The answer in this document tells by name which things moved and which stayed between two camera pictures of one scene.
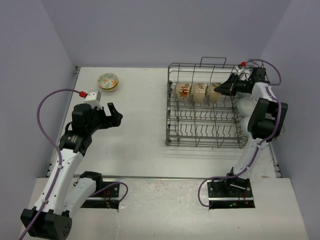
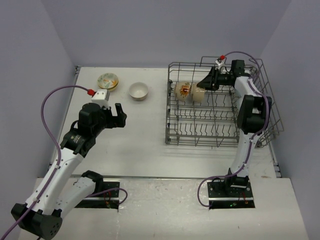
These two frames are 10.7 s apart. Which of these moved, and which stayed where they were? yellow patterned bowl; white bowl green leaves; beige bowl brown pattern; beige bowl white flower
Moved: beige bowl brown pattern
Stayed: beige bowl white flower; yellow patterned bowl; white bowl green leaves
